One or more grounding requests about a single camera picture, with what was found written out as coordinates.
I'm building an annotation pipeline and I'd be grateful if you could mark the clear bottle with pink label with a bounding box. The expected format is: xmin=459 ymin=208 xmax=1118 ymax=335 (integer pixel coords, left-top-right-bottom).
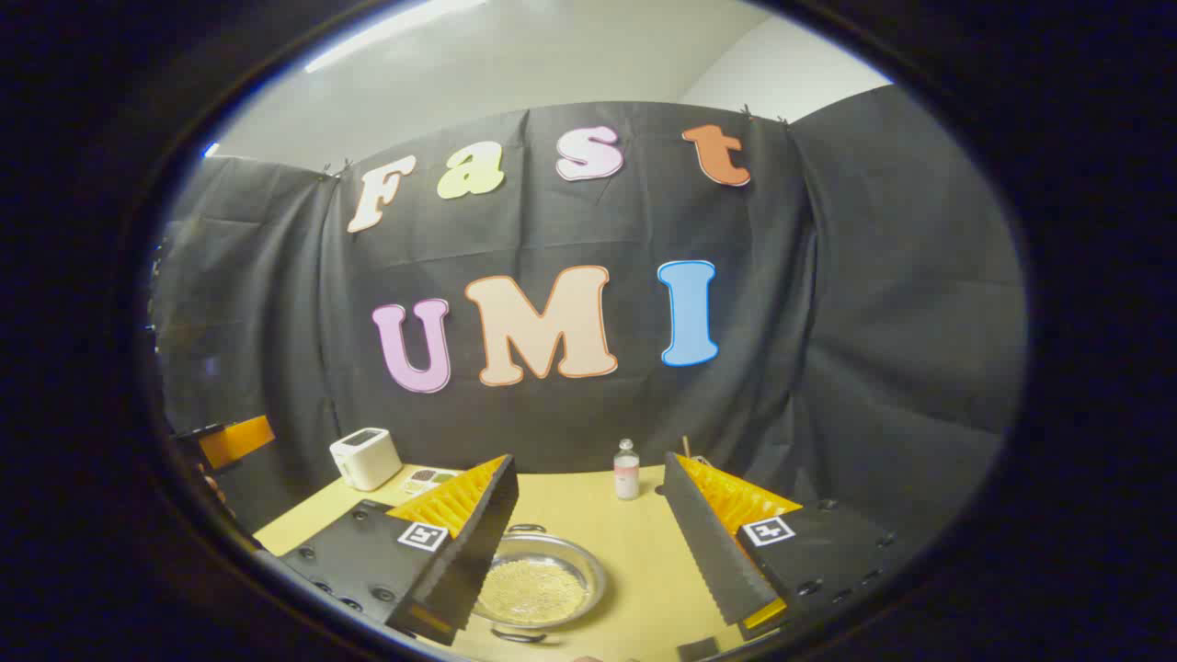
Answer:
xmin=613 ymin=439 xmax=641 ymax=501

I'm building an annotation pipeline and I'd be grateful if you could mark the black backdrop cloth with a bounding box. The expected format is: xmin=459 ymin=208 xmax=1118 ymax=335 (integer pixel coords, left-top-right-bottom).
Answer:
xmin=152 ymin=85 xmax=1029 ymax=553

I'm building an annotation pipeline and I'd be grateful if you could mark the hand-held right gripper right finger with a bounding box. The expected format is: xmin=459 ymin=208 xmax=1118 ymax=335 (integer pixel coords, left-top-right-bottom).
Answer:
xmin=662 ymin=451 xmax=907 ymax=642

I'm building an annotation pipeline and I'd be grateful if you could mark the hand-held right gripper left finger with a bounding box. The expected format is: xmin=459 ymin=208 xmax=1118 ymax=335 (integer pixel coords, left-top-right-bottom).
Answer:
xmin=279 ymin=453 xmax=520 ymax=646

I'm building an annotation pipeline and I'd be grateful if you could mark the white toaster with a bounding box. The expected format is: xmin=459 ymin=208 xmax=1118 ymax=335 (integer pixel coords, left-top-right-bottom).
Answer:
xmin=329 ymin=428 xmax=404 ymax=492

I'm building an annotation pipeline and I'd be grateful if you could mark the steel pot with beans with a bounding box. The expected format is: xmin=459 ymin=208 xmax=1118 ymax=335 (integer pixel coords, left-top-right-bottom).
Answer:
xmin=474 ymin=524 xmax=608 ymax=643

